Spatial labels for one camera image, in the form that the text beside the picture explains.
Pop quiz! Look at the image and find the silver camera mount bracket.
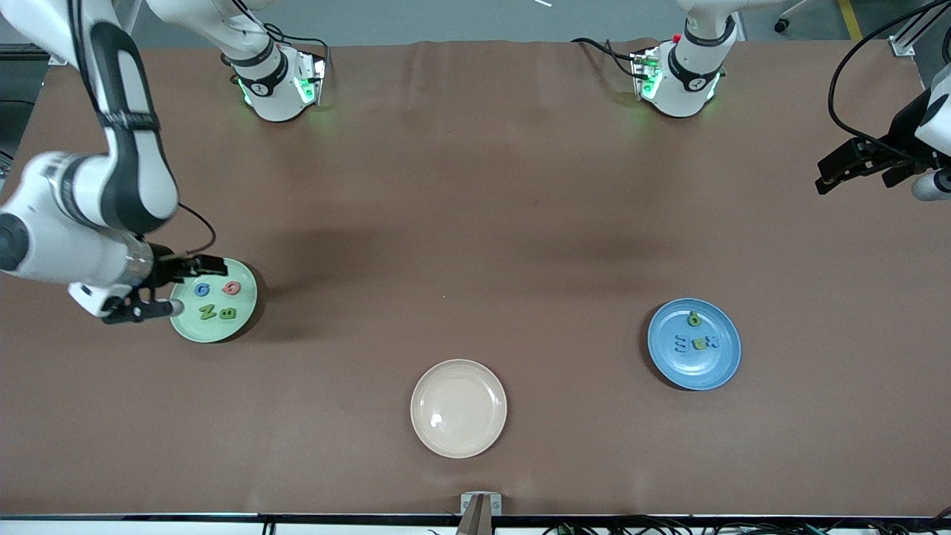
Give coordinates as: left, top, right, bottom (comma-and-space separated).
459, 492, 502, 535

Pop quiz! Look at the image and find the blue plate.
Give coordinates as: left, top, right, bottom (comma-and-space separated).
646, 298, 742, 392

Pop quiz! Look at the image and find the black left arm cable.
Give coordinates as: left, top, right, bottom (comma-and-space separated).
827, 0, 951, 149

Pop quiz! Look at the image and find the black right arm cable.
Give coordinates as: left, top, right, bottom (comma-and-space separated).
67, 0, 218, 257

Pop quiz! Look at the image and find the beige plate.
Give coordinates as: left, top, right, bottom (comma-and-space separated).
410, 359, 508, 459

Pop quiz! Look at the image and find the light green plate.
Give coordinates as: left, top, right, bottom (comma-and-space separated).
169, 257, 259, 344

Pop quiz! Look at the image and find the silver arm base connector block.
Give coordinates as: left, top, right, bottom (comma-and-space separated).
630, 48, 662, 101
292, 51, 328, 106

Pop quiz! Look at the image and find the brown table cover mat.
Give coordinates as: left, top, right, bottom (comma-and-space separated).
0, 37, 951, 517

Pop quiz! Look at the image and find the black arm base cable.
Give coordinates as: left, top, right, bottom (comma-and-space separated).
571, 37, 647, 79
260, 22, 329, 68

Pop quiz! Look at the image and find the black cable bundle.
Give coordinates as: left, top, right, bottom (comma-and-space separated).
542, 516, 951, 535

